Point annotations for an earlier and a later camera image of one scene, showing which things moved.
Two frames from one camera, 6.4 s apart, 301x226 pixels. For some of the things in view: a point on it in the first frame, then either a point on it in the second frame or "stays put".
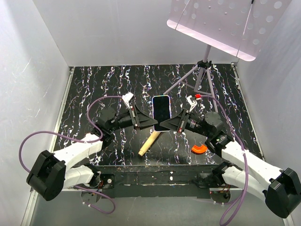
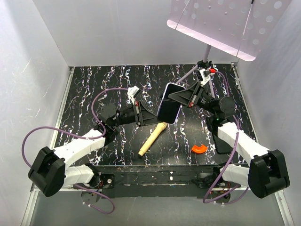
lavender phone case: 161,107 to 170,108
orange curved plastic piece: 197,150 stays put
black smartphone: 161,108 to 170,108
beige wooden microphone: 149,142 stays put
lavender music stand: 239,28 stays put
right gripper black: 178,122 to 188,96
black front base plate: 153,181 stays put
